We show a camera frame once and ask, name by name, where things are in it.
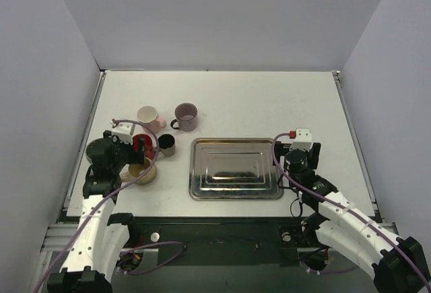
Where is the red ceramic mug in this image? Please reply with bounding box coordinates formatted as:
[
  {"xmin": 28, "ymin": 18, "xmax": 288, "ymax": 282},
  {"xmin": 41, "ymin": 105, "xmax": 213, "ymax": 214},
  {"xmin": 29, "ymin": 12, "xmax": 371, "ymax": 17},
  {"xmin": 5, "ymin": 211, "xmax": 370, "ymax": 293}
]
[{"xmin": 133, "ymin": 133, "xmax": 156, "ymax": 160}]

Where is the small dark brown cup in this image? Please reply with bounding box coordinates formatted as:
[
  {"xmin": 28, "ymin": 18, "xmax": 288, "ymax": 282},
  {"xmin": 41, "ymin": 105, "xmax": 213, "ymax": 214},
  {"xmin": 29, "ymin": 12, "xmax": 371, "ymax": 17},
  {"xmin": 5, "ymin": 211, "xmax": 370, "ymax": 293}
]
[{"xmin": 158, "ymin": 134, "xmax": 176, "ymax": 157}]

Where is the pink faceted ceramic mug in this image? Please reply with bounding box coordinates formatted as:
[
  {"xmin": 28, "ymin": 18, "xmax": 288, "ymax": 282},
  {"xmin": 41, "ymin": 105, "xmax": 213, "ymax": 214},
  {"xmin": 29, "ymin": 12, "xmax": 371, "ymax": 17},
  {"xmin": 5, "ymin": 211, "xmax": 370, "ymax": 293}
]
[{"xmin": 137, "ymin": 106, "xmax": 166, "ymax": 133}]

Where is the cream ceramic mug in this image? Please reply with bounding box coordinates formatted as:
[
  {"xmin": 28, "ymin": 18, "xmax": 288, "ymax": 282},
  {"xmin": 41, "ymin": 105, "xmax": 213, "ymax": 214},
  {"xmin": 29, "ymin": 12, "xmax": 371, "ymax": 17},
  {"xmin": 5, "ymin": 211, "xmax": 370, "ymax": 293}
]
[{"xmin": 119, "ymin": 158, "xmax": 158, "ymax": 186}]

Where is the lilac ceramic mug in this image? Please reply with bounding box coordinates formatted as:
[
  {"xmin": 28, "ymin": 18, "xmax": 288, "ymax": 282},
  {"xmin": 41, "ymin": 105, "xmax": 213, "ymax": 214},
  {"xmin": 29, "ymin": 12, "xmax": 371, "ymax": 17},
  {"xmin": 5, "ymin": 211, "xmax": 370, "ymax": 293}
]
[{"xmin": 170, "ymin": 103, "xmax": 198, "ymax": 132}]

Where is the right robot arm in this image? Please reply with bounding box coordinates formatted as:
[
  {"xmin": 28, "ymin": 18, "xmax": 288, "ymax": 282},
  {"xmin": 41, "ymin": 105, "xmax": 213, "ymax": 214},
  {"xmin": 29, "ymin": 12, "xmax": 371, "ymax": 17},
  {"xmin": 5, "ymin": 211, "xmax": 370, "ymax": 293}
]
[{"xmin": 271, "ymin": 140, "xmax": 430, "ymax": 292}]

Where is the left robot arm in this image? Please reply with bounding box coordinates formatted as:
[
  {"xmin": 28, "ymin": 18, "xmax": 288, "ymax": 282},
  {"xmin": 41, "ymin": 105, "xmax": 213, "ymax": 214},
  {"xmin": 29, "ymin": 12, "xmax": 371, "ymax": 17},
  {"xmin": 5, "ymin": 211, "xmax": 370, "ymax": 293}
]
[{"xmin": 46, "ymin": 130, "xmax": 145, "ymax": 292}]

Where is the stainless steel tray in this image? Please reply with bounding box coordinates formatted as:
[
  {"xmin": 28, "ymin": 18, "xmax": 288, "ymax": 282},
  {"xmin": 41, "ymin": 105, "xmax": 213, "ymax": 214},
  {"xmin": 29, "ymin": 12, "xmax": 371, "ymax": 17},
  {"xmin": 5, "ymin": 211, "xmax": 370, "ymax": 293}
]
[{"xmin": 189, "ymin": 138, "xmax": 284, "ymax": 201}]

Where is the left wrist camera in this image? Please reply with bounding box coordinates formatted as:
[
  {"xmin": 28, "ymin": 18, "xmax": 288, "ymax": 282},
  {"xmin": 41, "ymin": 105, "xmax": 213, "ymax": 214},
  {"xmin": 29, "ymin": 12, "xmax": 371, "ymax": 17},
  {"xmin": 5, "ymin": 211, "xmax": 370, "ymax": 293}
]
[{"xmin": 111, "ymin": 121, "xmax": 135, "ymax": 144}]

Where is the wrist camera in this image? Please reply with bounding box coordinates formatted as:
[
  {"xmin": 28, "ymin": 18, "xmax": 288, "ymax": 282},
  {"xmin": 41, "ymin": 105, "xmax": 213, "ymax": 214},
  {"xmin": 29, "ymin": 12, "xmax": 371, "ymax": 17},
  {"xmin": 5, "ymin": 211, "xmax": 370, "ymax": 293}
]
[
  {"xmin": 289, "ymin": 128, "xmax": 313, "ymax": 152},
  {"xmin": 111, "ymin": 121, "xmax": 135, "ymax": 144}
]

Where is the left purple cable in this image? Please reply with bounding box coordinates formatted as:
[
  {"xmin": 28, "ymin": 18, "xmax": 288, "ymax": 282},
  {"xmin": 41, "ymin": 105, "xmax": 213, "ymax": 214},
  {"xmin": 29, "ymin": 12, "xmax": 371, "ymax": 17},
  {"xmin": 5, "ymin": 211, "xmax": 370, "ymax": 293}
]
[{"xmin": 33, "ymin": 119, "xmax": 188, "ymax": 293}]

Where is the purple cable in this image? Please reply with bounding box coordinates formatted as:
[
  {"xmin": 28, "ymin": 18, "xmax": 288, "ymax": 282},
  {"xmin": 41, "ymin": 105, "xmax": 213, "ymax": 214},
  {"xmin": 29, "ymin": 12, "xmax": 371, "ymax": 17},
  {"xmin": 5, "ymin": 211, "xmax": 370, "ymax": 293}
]
[
  {"xmin": 271, "ymin": 131, "xmax": 431, "ymax": 293},
  {"xmin": 33, "ymin": 119, "xmax": 188, "ymax": 293}
]

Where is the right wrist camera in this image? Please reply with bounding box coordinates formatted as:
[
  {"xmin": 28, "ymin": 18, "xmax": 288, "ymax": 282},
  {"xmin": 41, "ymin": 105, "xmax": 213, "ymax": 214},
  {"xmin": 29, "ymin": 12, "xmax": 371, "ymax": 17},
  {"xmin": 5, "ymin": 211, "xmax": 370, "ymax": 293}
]
[{"xmin": 289, "ymin": 128, "xmax": 313, "ymax": 152}]

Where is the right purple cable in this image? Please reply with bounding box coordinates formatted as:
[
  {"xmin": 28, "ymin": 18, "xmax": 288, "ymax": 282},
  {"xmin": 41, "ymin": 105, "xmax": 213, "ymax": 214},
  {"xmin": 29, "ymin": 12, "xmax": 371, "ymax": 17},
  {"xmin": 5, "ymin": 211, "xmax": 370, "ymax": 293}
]
[{"xmin": 271, "ymin": 131, "xmax": 431, "ymax": 293}]

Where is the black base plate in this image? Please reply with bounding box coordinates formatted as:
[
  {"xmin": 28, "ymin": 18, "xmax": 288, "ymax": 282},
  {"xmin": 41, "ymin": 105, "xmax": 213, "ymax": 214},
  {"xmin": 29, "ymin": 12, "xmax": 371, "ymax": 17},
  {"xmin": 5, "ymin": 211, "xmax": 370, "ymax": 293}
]
[{"xmin": 123, "ymin": 217, "xmax": 331, "ymax": 270}]

